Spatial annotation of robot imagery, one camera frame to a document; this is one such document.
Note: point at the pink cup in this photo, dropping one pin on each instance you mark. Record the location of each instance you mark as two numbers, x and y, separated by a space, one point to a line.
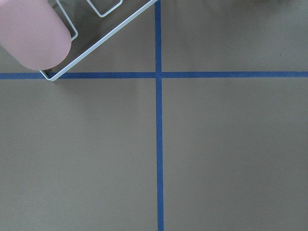
33 33

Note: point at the white wire cup rack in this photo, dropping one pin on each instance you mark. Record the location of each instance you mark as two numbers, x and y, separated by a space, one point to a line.
91 23

